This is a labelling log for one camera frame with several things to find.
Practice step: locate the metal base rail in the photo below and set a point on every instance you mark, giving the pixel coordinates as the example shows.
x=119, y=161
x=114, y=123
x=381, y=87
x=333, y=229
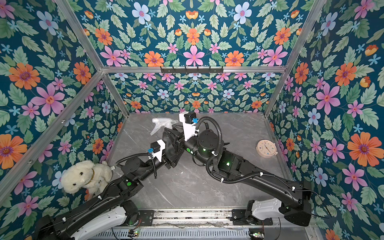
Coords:
x=219, y=224

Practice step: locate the cream round wall clock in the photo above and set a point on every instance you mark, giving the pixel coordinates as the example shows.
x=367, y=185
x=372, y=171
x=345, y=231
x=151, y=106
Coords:
x=266, y=148

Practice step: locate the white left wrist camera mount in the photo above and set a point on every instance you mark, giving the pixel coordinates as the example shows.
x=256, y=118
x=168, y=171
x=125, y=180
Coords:
x=156, y=149

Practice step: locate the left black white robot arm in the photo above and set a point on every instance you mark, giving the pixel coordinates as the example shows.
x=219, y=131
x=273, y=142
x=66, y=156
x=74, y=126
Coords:
x=113, y=206

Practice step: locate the cream plush teddy bear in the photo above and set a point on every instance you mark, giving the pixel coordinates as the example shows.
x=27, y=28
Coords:
x=86, y=175

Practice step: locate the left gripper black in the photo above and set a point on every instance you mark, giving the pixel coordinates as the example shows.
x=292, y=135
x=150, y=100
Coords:
x=167, y=161

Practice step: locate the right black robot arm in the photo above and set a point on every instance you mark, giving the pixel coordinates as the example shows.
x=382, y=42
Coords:
x=290, y=200

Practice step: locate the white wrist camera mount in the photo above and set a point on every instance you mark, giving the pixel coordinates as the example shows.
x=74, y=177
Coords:
x=156, y=149
x=189, y=121

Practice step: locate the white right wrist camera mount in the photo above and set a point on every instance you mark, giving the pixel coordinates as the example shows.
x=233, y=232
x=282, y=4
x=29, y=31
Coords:
x=189, y=121

